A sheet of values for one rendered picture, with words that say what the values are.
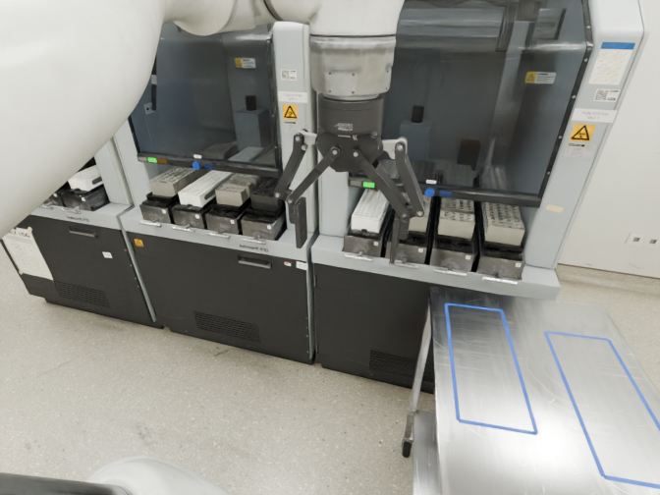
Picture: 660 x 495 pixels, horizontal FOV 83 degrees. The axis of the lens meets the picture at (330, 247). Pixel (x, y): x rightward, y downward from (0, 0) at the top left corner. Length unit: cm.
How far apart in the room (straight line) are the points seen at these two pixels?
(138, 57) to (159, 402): 183
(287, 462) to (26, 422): 114
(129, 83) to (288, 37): 112
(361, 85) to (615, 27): 92
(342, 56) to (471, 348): 73
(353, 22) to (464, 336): 76
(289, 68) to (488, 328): 95
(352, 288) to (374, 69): 111
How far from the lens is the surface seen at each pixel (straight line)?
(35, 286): 264
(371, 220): 131
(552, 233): 139
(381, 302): 146
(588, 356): 106
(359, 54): 41
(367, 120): 43
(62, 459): 198
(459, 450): 79
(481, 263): 132
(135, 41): 20
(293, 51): 128
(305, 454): 169
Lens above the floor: 149
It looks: 33 degrees down
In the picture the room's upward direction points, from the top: straight up
